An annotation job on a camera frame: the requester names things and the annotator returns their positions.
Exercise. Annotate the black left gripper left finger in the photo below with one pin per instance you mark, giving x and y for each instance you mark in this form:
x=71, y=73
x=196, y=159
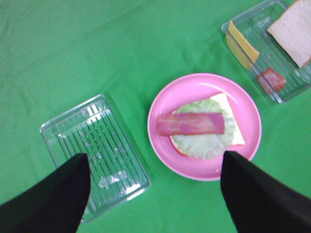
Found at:
x=54, y=205

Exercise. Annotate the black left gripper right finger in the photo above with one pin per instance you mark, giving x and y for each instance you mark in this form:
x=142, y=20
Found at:
x=258, y=203

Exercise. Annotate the toast bread slice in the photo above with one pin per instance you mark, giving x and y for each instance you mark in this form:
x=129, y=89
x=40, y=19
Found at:
x=292, y=30
x=234, y=121

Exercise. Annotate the green lettuce leaf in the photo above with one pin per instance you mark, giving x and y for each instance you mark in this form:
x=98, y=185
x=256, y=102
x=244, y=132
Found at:
x=201, y=145

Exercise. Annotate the bacon strip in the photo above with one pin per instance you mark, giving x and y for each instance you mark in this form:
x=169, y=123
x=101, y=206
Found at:
x=190, y=124
x=271, y=81

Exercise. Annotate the yellow cheese slice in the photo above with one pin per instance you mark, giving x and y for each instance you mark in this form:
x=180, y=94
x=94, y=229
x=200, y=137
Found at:
x=244, y=52

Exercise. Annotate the left clear plastic tray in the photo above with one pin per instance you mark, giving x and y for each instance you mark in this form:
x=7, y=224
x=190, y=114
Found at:
x=116, y=172

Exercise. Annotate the clear plastic tray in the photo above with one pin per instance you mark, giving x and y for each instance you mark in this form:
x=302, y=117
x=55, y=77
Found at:
x=116, y=172
x=253, y=24

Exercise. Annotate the green tablecloth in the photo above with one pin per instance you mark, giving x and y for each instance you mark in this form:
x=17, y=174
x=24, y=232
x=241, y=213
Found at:
x=56, y=54

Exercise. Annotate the right clear plastic tray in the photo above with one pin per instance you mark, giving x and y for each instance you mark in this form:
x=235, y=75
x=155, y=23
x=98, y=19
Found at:
x=253, y=24

